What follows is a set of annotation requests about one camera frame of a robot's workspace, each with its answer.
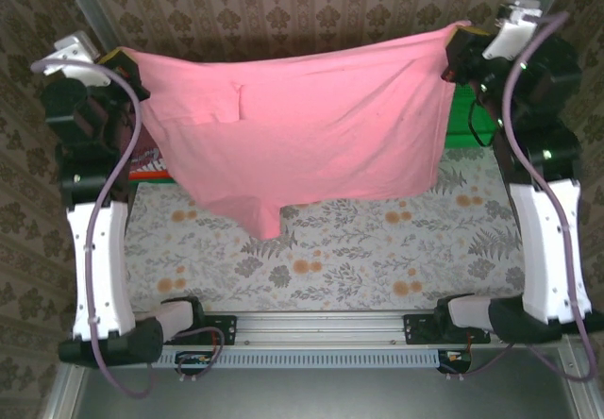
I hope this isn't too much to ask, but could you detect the green plastic basket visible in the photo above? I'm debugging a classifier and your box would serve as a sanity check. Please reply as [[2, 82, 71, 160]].
[[443, 83, 501, 149]]

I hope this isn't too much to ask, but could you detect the folded maroon printed t-shirt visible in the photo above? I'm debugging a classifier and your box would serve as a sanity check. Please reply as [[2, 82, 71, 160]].
[[126, 142, 170, 175]]

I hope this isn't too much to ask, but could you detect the right gripper thin black wire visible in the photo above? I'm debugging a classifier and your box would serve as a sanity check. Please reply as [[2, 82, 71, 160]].
[[468, 88, 500, 149]]

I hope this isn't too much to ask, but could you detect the grey metal panel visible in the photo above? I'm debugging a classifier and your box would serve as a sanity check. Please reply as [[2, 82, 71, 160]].
[[70, 366, 581, 419]]

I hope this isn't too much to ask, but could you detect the pink t-shirt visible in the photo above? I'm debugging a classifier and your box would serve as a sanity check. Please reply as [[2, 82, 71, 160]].
[[123, 21, 473, 241]]

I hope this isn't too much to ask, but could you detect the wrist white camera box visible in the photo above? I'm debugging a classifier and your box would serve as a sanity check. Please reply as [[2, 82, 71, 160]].
[[480, 0, 544, 59], [42, 33, 108, 85]]

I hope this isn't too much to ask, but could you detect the grey slotted cable duct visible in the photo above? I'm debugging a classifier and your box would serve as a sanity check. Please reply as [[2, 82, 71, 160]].
[[158, 348, 440, 369]]

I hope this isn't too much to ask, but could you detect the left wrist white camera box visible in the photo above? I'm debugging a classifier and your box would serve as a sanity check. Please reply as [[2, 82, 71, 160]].
[[42, 33, 108, 85]]

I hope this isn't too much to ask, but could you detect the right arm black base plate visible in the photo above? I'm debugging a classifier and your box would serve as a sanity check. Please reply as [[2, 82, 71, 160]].
[[403, 313, 491, 346]]

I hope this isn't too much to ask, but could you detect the black cable outlet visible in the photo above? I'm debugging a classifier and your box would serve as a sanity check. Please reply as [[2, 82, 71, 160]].
[[436, 348, 473, 376], [174, 350, 214, 377]]

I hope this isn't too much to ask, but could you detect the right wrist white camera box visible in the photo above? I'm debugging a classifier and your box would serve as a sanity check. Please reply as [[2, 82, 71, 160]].
[[480, 0, 544, 59]]

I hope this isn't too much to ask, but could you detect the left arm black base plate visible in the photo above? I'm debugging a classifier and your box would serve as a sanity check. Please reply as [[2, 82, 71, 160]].
[[188, 313, 237, 346]]

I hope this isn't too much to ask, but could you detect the aluminium mounting rail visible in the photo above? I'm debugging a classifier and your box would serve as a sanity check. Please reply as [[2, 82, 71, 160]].
[[162, 310, 495, 344]]

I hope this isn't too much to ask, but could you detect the floral table cover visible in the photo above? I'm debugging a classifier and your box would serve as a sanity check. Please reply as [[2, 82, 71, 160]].
[[123, 147, 528, 311]]

